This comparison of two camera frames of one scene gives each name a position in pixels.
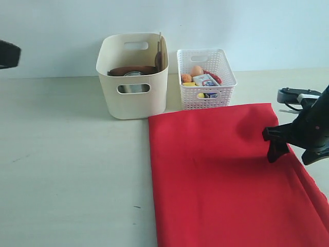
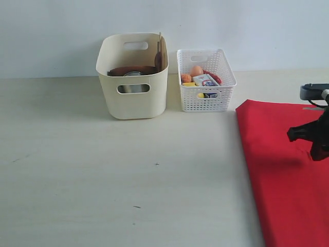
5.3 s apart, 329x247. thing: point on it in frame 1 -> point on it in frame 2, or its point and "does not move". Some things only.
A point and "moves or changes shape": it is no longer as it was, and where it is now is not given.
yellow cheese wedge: x=189 y=84 does not move
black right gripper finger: x=276 y=150 -> x=320 y=149
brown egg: x=196 y=70 does not move
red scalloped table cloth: x=213 y=186 moves or changes shape
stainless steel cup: x=133 y=88 does not move
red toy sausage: x=217 y=77 does not move
